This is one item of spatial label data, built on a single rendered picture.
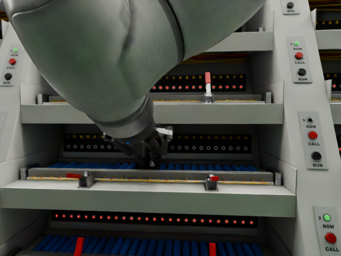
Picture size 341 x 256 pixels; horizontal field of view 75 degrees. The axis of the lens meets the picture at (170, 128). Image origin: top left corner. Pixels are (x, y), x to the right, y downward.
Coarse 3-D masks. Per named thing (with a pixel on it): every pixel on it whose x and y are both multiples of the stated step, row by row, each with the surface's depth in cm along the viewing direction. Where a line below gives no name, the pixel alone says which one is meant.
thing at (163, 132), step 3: (156, 129) 39; (159, 129) 39; (162, 129) 39; (159, 132) 39; (162, 132) 39; (165, 132) 39; (168, 132) 40; (171, 132) 40; (159, 135) 40; (162, 135) 40; (165, 135) 40; (162, 138) 40
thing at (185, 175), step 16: (32, 176) 53; (48, 176) 52; (64, 176) 52; (96, 176) 51; (112, 176) 51; (128, 176) 51; (144, 176) 50; (160, 176) 50; (176, 176) 50; (192, 176) 50; (224, 176) 49; (240, 176) 49; (256, 176) 49; (272, 176) 48
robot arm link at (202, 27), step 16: (176, 0) 20; (192, 0) 21; (208, 0) 21; (224, 0) 22; (240, 0) 23; (256, 0) 24; (176, 16) 21; (192, 16) 21; (208, 16) 22; (224, 16) 23; (240, 16) 24; (192, 32) 22; (208, 32) 23; (224, 32) 25; (192, 48) 24; (208, 48) 26
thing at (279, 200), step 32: (32, 160) 57; (0, 192) 47; (32, 192) 47; (64, 192) 46; (96, 192) 46; (128, 192) 45; (160, 192) 45; (192, 192) 44; (224, 192) 44; (256, 192) 44; (288, 192) 44
